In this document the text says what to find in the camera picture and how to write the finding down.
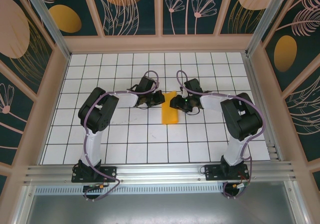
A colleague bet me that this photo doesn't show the orange cloth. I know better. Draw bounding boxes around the orange cloth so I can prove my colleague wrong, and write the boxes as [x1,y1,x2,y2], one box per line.
[161,90,180,125]

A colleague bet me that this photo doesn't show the white grid mat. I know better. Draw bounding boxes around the white grid mat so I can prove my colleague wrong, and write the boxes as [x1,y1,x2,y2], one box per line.
[37,53,272,164]

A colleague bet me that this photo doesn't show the small controller board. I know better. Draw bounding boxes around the small controller board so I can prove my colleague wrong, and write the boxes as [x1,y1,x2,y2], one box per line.
[231,181,251,191]
[83,183,110,192]

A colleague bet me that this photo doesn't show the grey metal panel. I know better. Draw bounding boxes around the grey metal panel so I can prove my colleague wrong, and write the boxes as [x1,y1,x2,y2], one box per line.
[14,193,308,224]

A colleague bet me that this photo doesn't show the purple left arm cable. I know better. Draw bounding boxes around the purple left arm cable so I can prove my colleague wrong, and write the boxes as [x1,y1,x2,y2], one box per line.
[83,70,161,202]

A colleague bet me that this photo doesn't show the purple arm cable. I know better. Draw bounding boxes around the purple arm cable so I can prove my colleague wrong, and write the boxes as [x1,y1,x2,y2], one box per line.
[176,70,266,200]
[83,70,161,202]

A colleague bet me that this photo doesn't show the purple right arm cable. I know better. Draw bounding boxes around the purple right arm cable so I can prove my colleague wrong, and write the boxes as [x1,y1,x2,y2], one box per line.
[176,70,266,200]

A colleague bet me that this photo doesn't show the long aluminium mounting rail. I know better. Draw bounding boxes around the long aluminium mounting rail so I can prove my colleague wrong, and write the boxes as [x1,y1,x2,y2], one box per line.
[23,161,298,184]

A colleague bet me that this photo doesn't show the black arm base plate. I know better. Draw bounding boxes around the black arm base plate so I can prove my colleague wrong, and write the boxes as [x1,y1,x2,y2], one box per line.
[204,163,250,182]
[71,165,118,184]

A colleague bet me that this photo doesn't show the aluminium side rail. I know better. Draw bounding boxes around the aluminium side rail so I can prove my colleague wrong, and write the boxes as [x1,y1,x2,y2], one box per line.
[241,53,285,162]

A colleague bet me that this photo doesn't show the slotted grey cable tray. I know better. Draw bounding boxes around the slotted grey cable tray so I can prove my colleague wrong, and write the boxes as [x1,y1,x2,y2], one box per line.
[34,185,226,195]

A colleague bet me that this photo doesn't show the aluminium frame post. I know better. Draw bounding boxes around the aluminium frame post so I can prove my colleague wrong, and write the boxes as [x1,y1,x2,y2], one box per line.
[245,0,295,57]
[19,0,72,59]

